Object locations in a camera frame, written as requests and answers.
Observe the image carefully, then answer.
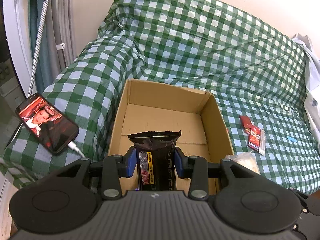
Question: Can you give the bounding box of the beige cereal bar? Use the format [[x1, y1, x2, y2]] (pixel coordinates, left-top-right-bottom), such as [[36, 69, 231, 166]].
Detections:
[[226, 151, 260, 174]]

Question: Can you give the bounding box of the red square snack packet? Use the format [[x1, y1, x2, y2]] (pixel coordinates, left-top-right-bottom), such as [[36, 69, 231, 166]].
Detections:
[[239, 115, 253, 134]]

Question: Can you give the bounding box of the dark brown chocolate bar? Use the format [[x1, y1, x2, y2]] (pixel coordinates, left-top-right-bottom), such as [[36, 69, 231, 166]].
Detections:
[[127, 131, 181, 191]]

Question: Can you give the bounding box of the red snack wrapper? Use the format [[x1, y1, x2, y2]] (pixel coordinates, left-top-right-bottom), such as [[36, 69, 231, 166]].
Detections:
[[247, 126, 261, 151]]

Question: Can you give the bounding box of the silver wrapped bar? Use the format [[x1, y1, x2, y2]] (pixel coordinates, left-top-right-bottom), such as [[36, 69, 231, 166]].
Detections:
[[258, 129, 266, 156]]

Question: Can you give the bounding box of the black smartphone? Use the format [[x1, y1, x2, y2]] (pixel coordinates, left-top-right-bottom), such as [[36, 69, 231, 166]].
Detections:
[[15, 93, 79, 154]]

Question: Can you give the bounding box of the brown cardboard box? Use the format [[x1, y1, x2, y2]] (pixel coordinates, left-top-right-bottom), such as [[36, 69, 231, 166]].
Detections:
[[107, 78, 235, 196]]

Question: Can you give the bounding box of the grey curtain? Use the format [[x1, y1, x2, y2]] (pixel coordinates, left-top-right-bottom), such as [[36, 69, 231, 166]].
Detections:
[[29, 0, 76, 93]]

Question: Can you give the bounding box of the white cloth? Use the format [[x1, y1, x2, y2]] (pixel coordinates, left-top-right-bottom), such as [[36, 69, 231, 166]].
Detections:
[[292, 34, 319, 142]]

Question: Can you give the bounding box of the green checkered sofa cover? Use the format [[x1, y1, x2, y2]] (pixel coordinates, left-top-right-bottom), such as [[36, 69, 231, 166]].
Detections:
[[0, 0, 320, 196]]

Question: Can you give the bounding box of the braided steamer hose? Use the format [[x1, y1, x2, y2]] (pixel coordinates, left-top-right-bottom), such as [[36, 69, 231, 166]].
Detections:
[[26, 0, 49, 99]]

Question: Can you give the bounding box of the white door frame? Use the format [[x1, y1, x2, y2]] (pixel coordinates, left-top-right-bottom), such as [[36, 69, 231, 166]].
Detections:
[[2, 0, 33, 96]]

